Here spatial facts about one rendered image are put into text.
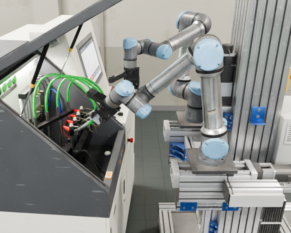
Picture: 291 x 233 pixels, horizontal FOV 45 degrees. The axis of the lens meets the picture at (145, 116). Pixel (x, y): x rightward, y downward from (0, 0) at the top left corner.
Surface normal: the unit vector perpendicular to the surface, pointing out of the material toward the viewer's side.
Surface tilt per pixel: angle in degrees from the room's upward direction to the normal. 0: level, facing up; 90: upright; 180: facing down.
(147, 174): 0
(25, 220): 90
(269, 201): 90
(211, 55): 82
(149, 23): 90
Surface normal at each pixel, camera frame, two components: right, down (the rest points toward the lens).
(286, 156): 0.03, 0.41
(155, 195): 0.02, -0.91
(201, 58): -0.17, 0.28
